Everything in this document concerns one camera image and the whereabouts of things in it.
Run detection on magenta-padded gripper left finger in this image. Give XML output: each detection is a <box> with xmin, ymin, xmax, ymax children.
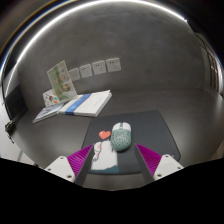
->
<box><xmin>44</xmin><ymin>144</ymin><xmax>95</xmax><ymax>187</ymax></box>

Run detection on green menu sign stand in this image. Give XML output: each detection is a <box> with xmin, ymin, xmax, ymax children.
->
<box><xmin>46</xmin><ymin>59</ymin><xmax>78</xmax><ymax>104</ymax></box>

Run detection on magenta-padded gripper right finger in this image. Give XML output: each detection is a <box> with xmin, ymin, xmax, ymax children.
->
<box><xmin>134</xmin><ymin>143</ymin><xmax>185</xmax><ymax>185</ymax></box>

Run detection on black cable clamp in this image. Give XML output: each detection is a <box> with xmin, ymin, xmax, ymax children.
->
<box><xmin>4</xmin><ymin>120</ymin><xmax>17</xmax><ymax>144</ymax></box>

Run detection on black mouse pad with heart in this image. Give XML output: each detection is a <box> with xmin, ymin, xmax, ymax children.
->
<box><xmin>81</xmin><ymin>109</ymin><xmax>182</xmax><ymax>175</ymax></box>

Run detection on grey striped booklet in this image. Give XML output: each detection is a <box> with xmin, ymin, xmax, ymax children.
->
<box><xmin>32</xmin><ymin>102</ymin><xmax>66</xmax><ymax>124</ymax></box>

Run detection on white book with blue band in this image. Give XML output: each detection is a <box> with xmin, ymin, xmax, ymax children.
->
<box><xmin>59</xmin><ymin>89</ymin><xmax>113</xmax><ymax>118</ymax></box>

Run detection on green and white computer mouse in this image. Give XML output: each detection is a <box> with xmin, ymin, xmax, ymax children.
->
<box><xmin>109</xmin><ymin>121</ymin><xmax>133</xmax><ymax>153</ymax></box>

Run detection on dark framed glass partition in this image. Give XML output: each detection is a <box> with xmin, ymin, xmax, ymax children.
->
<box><xmin>198</xmin><ymin>31</ymin><xmax>224</xmax><ymax>98</ymax></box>

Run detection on black monitor screen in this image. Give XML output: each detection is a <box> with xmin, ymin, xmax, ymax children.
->
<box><xmin>3</xmin><ymin>83</ymin><xmax>30</xmax><ymax>122</ymax></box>

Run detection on white sticker card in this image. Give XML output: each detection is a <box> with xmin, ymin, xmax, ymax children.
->
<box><xmin>42</xmin><ymin>88</ymin><xmax>60</xmax><ymax>108</ymax></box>

